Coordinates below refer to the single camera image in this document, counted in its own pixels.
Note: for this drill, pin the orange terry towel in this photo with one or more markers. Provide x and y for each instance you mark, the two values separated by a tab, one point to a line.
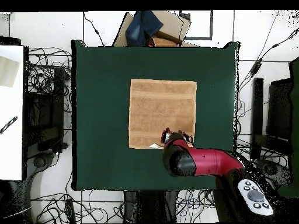
158	109

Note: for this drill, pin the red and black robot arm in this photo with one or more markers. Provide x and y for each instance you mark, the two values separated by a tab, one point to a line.
210	161

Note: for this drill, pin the black flat box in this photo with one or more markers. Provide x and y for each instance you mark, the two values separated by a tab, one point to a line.
279	109

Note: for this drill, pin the dark green table cloth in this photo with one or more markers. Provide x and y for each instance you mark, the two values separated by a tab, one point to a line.
105	151

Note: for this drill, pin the folded orange towel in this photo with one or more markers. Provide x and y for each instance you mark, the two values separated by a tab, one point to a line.
163	42

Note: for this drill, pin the black upright bar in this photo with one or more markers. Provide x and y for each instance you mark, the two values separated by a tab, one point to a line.
257	105

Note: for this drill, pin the dark brown cloth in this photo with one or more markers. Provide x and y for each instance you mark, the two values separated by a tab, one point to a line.
168	36

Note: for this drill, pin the blue denim jeans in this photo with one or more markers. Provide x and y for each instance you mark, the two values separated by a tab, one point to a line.
140	28

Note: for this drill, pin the brown cardboard box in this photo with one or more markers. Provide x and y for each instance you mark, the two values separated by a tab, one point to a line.
172	23

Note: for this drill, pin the black power strip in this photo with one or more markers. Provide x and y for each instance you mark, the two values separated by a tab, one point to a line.
70	210

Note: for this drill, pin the black equipment stand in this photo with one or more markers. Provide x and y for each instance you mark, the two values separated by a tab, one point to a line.
44	121

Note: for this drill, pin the dark green fabric panel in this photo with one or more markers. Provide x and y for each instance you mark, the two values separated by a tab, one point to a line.
295	116

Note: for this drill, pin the white side table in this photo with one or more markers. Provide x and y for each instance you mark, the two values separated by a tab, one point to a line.
11	140

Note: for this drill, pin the black striped stick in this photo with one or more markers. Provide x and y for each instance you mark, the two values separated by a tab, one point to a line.
9	124

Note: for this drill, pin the beige paper sheet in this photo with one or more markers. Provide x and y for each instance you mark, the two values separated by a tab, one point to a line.
8	72

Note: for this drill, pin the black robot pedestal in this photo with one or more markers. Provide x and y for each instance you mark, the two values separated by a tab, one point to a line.
149	205

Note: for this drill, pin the black square floor frame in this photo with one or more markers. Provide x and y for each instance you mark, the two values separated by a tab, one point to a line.
211	23

